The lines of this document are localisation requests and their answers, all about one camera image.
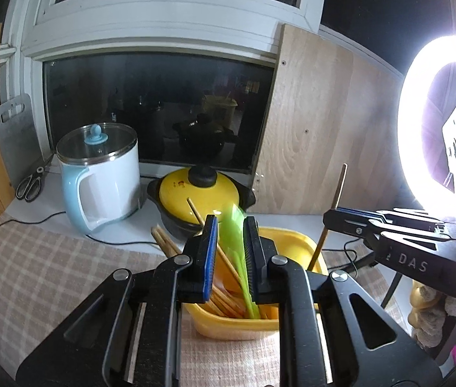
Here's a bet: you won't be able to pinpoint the checkered woven table mat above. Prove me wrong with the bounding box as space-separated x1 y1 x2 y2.
0 212 411 387

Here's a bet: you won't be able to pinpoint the ring light cable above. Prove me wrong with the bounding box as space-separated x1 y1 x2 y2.
322 237 374 279

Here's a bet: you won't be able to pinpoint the yellow lidded black pot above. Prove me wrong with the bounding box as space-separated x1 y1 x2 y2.
147 165 256 240

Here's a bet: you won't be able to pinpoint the grey cutting board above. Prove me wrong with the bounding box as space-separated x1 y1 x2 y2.
0 94 43 188

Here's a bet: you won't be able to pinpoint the white blue electric kettle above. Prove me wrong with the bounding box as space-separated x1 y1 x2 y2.
56 122 141 234

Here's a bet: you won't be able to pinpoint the black kitchen scissors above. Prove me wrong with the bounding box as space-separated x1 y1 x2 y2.
15 155 54 203

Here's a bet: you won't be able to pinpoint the black power cable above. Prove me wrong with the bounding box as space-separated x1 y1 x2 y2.
0 209 161 303

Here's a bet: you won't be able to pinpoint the green plastic spoon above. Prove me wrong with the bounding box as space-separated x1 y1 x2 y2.
219 203 260 319

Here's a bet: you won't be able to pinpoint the white ring light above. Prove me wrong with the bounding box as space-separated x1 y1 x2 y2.
397 35 456 217

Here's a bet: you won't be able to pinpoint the right gloved hand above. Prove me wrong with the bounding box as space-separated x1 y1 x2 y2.
408 281 456 349

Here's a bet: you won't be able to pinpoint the black tripod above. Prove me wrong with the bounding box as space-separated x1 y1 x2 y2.
349 249 405 311

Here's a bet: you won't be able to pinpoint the wooden chopstick in bin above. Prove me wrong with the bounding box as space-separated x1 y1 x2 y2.
187 197 204 227
150 225 181 258

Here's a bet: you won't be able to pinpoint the light wooden panel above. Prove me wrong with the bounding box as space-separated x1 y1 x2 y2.
251 25 403 215

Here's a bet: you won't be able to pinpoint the yellow plastic utensil bin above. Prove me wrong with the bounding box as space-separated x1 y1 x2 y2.
183 226 329 342

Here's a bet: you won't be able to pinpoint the brown wooden chopstick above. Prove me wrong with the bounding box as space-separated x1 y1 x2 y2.
216 245 241 287

